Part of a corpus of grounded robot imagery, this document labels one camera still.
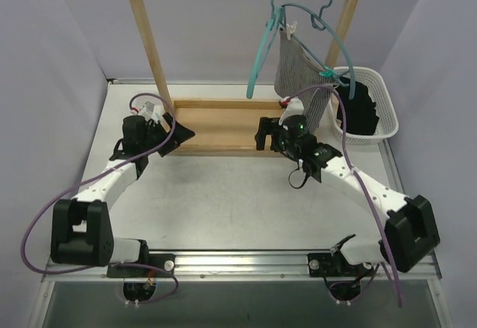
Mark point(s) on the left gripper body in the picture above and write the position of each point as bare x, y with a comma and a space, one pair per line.
168, 134

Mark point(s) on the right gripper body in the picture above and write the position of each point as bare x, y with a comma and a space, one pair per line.
270, 134

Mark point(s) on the wooden clothes rack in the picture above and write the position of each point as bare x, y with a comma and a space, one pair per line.
198, 48

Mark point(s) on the black underwear beige waistband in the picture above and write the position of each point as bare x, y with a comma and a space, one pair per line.
360, 111

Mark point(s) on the teal hanger with black underwear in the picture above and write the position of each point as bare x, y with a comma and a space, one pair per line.
271, 29

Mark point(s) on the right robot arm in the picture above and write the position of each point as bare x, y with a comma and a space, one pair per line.
407, 226

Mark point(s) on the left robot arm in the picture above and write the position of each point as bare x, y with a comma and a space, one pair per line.
82, 232

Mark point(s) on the grey striped underwear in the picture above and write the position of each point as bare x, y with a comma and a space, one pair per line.
297, 72

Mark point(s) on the teal clothespin on striped underwear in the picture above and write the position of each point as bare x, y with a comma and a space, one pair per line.
329, 74

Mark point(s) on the teal hanger with striped underwear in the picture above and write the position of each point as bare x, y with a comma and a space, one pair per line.
331, 33

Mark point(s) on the white perforated plastic basket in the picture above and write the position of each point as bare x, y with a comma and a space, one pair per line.
388, 124

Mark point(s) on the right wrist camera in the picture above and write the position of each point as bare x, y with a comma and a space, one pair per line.
292, 106

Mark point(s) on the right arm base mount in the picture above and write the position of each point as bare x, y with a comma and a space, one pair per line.
325, 264

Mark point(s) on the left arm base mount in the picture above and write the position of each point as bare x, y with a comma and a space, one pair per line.
152, 265

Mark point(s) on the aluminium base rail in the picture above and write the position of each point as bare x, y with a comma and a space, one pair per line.
242, 265

